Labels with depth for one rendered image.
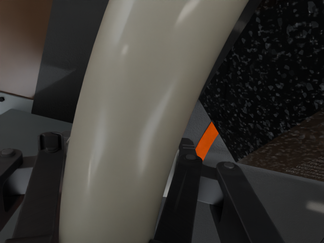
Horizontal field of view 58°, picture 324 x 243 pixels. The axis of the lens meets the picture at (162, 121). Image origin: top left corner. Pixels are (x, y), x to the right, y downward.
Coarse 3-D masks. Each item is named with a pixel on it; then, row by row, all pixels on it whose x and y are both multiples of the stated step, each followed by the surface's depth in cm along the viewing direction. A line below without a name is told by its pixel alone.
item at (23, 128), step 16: (0, 96) 105; (16, 96) 105; (0, 112) 107; (16, 112) 104; (0, 128) 92; (16, 128) 94; (32, 128) 97; (48, 128) 99; (64, 128) 102; (0, 144) 84; (16, 144) 86; (32, 144) 88; (0, 240) 55
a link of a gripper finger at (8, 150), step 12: (0, 156) 13; (12, 156) 14; (0, 168) 12; (12, 168) 13; (0, 180) 12; (0, 192) 12; (0, 204) 12; (12, 204) 13; (0, 216) 12; (0, 228) 12
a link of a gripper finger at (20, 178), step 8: (64, 136) 17; (64, 144) 16; (64, 152) 15; (24, 160) 14; (32, 160) 14; (64, 160) 15; (24, 168) 14; (32, 168) 14; (64, 168) 15; (16, 176) 14; (24, 176) 14; (8, 184) 14; (16, 184) 14; (24, 184) 14; (8, 192) 14; (16, 192) 14; (24, 192) 14
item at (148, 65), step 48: (144, 0) 6; (192, 0) 6; (240, 0) 6; (96, 48) 7; (144, 48) 6; (192, 48) 6; (96, 96) 7; (144, 96) 6; (192, 96) 7; (96, 144) 7; (144, 144) 7; (96, 192) 7; (144, 192) 8; (96, 240) 8; (144, 240) 8
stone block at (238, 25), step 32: (256, 0) 30; (288, 0) 26; (320, 0) 23; (256, 32) 30; (288, 32) 27; (320, 32) 24; (224, 64) 37; (256, 64) 32; (288, 64) 29; (320, 64) 26; (224, 96) 41; (256, 96) 35; (288, 96) 31; (320, 96) 27; (224, 128) 45; (256, 128) 38; (288, 128) 33; (320, 128) 31; (256, 160) 44; (288, 160) 41; (320, 160) 39
